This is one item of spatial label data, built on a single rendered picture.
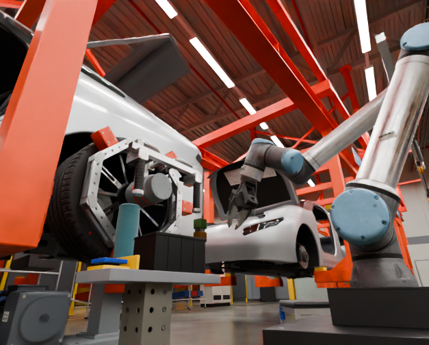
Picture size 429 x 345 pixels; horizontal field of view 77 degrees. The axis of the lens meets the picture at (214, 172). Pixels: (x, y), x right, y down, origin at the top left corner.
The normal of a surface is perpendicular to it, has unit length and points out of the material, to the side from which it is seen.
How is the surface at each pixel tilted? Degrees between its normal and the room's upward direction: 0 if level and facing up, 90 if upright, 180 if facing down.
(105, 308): 90
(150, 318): 90
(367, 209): 92
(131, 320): 90
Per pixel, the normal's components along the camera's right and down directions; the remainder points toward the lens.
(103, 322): 0.77, -0.27
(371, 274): -0.67, -0.59
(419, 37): -0.51, -0.47
